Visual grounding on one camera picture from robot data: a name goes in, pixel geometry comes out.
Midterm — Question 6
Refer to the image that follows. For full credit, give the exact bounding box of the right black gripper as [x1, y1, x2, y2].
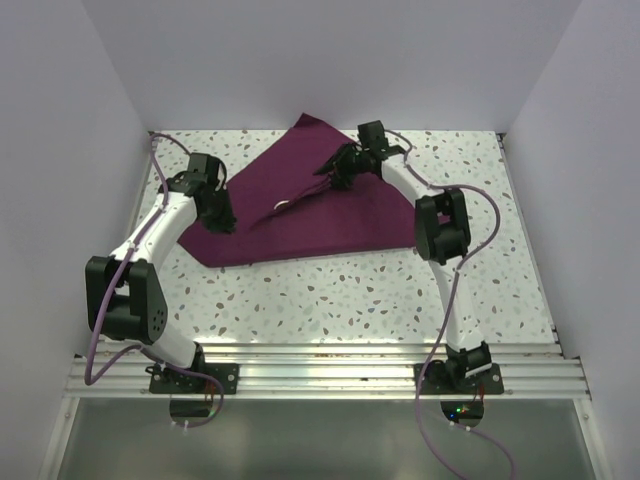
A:
[315, 142, 370, 189]

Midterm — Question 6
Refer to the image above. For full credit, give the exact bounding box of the purple cloth mat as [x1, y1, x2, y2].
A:
[179, 114, 414, 268]

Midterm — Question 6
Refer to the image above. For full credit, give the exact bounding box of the steel instrument tray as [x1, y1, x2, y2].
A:
[274, 200, 290, 210]

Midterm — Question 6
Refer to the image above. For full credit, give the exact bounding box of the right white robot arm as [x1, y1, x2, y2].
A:
[314, 121, 492, 393]

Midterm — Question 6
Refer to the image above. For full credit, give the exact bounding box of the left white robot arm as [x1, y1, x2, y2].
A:
[85, 153, 236, 393]

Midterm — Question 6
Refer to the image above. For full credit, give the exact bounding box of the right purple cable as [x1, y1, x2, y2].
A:
[389, 128, 516, 480]

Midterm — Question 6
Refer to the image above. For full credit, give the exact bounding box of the purple cable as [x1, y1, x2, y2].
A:
[389, 128, 516, 480]
[83, 133, 226, 431]

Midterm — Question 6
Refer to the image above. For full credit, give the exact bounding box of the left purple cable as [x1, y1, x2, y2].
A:
[83, 133, 226, 431]

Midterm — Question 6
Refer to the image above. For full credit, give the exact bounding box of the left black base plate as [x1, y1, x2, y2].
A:
[145, 356, 240, 395]

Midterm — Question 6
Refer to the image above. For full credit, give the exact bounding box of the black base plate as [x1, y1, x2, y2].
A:
[145, 356, 240, 395]
[413, 360, 505, 396]

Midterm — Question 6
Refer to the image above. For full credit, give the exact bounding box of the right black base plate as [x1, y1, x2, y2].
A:
[413, 360, 505, 396]

